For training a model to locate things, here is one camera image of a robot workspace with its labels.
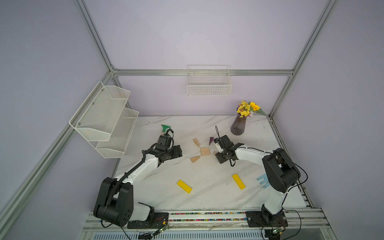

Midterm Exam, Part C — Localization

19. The wooden rectangular block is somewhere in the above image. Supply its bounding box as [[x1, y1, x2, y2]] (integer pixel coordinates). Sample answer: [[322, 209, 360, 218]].
[[200, 147, 210, 152], [201, 151, 211, 156]]

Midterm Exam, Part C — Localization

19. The yellow block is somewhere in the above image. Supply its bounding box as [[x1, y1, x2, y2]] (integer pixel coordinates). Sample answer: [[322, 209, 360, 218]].
[[232, 174, 246, 190], [177, 180, 192, 194]]

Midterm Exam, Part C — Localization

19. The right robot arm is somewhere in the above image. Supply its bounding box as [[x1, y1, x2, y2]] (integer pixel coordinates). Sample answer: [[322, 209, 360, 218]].
[[214, 135, 301, 216]]

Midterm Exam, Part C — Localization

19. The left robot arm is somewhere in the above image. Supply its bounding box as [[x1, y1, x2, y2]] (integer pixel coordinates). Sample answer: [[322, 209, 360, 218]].
[[93, 134, 183, 229]]

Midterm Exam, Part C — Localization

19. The dark ribbed vase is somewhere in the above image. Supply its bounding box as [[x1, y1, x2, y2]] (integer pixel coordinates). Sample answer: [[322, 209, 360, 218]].
[[231, 114, 247, 136]]

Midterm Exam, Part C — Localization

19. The yellow flower bouquet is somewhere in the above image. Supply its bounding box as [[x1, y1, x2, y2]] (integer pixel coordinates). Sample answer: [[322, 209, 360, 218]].
[[236, 101, 268, 118]]

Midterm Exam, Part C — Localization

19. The white two-tier mesh shelf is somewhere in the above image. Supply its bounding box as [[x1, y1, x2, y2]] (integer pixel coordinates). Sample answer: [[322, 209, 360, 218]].
[[69, 82, 139, 159]]

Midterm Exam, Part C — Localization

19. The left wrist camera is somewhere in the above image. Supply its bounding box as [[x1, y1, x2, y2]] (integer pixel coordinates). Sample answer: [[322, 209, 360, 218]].
[[163, 128, 174, 146]]

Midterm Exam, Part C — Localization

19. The green toy hammer wooden handle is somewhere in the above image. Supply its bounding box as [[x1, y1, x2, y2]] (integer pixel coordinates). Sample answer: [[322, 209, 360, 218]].
[[162, 125, 171, 135]]

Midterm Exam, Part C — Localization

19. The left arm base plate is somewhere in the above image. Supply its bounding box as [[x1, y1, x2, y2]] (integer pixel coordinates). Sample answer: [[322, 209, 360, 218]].
[[127, 212, 170, 229]]

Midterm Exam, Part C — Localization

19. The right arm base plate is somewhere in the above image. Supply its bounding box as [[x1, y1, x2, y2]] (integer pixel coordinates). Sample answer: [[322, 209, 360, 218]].
[[246, 210, 288, 228]]

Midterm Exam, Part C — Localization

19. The white wire wall basket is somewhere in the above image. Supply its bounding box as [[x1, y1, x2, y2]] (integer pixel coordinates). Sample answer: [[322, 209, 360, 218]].
[[187, 65, 232, 97]]

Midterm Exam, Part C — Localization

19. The aluminium front rail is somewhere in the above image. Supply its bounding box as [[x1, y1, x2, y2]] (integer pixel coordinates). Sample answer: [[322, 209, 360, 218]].
[[80, 208, 337, 240]]

